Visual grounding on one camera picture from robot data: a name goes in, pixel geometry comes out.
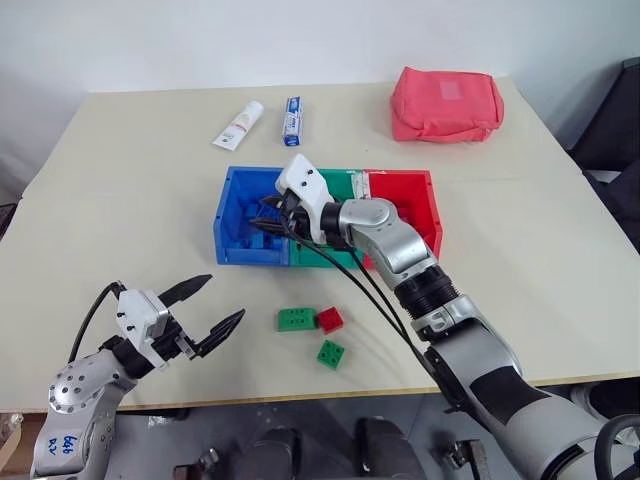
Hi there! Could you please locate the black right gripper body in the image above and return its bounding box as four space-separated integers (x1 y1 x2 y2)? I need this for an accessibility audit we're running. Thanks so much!
277 191 315 244

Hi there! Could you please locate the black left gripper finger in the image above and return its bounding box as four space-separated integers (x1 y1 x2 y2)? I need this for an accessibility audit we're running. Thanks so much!
158 273 214 307
191 307 248 359

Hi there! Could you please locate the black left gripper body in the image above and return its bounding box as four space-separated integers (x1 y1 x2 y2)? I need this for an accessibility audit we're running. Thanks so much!
147 310 198 363

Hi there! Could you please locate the blue building block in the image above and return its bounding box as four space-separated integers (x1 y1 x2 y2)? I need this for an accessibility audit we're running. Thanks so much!
248 230 282 253

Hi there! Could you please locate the blue plastic bin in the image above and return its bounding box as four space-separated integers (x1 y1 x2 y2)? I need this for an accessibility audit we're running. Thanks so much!
213 166 295 267

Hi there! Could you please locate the green plastic bin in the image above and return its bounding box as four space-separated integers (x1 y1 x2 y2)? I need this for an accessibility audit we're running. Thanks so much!
288 167 370 270

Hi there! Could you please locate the silver tape strip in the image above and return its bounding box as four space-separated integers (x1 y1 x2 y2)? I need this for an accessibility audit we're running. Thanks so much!
351 169 372 200

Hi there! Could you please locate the long green building block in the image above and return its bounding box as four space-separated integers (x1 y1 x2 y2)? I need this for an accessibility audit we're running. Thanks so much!
276 306 319 333

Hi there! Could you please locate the blue white toothpaste box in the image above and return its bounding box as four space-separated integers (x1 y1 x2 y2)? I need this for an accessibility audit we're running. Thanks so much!
280 96 306 149

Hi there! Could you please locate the white squeeze tube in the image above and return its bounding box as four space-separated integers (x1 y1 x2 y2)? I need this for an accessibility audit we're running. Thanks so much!
211 99 265 152

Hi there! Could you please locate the small red building block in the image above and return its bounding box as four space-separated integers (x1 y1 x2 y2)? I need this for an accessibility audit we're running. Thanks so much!
315 306 347 335

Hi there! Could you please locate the red plastic bin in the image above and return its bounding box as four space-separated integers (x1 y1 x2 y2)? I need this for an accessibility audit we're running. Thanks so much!
359 169 445 272

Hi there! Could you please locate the red block with hollow side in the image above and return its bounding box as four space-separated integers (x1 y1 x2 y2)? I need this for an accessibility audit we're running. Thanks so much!
396 201 420 227

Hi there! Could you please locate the square green building block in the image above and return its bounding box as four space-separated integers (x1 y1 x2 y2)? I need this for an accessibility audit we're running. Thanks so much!
315 338 348 371

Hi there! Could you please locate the cardboard box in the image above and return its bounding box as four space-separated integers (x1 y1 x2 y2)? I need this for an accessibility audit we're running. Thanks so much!
0 411 47 475

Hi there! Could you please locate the pink fabric pouch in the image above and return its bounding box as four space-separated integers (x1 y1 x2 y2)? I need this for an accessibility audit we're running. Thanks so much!
389 65 505 145

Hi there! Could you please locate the black chair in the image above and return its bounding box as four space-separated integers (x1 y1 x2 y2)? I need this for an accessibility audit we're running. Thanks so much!
563 56 640 227

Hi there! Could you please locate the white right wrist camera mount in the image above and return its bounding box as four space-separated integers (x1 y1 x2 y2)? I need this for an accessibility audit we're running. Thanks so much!
274 153 337 247

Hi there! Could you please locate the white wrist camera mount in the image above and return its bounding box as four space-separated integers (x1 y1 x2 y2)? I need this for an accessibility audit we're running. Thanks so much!
274 153 337 247
115 288 174 372

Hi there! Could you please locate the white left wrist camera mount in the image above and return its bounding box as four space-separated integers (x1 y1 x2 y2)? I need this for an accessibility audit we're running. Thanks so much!
115 288 174 372

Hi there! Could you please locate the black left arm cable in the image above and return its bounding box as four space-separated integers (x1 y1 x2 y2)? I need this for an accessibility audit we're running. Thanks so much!
67 281 126 362

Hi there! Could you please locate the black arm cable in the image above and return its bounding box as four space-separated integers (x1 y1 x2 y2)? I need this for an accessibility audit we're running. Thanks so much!
292 238 451 401
344 244 454 396
67 281 126 362

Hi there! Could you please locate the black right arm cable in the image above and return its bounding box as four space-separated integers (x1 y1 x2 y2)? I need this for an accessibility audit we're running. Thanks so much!
344 244 454 396
292 238 451 401

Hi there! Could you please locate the thick black cable loop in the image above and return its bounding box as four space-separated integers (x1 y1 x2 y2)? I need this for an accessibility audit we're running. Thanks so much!
596 413 640 480

